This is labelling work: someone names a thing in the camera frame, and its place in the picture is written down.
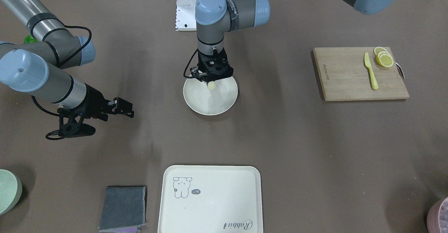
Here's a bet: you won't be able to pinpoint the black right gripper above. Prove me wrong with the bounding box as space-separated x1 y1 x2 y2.
46 85 134 140

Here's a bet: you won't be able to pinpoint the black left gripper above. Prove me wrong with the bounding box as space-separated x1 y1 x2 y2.
189 49 234 83

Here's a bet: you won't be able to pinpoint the white bun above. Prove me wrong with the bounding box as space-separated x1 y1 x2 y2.
207 81 216 90

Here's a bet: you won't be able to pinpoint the cream round plate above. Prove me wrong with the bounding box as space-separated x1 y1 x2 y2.
183 76 238 116

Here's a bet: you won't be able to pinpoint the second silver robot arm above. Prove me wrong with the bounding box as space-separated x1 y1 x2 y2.
183 0 394 115

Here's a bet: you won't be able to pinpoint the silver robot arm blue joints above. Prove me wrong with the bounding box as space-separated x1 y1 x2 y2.
1 0 96 109

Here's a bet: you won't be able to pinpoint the cream rabbit tray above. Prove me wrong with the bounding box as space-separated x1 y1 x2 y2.
158 165 264 233

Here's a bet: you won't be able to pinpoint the grey folded cloth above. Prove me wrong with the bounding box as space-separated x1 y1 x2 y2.
99 186 147 233

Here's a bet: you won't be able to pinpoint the green lime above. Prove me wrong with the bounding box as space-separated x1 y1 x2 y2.
23 35 38 44

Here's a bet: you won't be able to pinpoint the mint green bowl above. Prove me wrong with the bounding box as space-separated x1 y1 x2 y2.
0 169 22 215

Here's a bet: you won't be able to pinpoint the wooden cutting board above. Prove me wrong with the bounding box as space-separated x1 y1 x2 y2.
313 47 410 102

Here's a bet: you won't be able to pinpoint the yellow plastic knife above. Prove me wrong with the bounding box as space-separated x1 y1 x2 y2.
364 52 379 90

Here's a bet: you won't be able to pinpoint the lemon slices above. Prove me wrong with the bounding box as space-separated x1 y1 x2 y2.
374 46 395 68

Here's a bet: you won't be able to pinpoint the pink bowl with ice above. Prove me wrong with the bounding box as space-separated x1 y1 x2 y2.
427 197 448 233

